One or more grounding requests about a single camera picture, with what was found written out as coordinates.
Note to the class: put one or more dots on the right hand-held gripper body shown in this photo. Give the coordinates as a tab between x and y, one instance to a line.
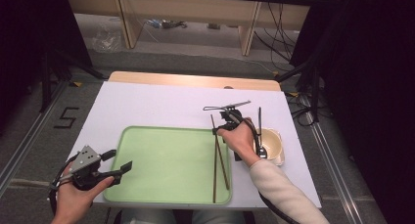
230	118

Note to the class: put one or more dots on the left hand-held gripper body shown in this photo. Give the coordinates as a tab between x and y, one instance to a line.
85	158

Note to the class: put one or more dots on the brown wooden chopstick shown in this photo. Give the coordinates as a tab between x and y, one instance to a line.
215	178
223	167

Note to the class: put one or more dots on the green plastic tray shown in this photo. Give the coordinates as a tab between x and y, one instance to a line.
163	165

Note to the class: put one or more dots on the cream ceramic bowl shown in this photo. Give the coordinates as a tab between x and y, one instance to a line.
269	144

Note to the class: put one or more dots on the beige cup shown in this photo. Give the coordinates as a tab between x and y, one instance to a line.
282	154

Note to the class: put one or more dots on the person's right hand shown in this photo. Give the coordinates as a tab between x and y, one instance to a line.
241	141

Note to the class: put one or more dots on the person's left hand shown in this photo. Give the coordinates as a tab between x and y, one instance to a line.
73	204

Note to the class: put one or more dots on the person's left leg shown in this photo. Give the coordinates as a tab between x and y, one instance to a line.
143	217

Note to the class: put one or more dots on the person's leg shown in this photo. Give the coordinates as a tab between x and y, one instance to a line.
143	217
218	217

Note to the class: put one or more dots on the wooden table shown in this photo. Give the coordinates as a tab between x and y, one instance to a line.
182	80

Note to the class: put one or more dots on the person's right leg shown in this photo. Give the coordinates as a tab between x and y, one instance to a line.
218	217

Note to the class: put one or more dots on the black tripod stand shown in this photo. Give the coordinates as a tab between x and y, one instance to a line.
47	77
313	87

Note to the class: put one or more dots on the light wooden desk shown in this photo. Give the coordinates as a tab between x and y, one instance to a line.
195	12

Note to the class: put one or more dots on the clear plastic bag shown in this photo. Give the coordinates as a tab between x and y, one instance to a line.
106	38

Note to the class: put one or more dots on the black curtain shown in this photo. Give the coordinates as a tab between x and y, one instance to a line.
368	70
29	38

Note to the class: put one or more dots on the metal floor rail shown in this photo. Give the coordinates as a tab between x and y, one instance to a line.
332	158
29	136

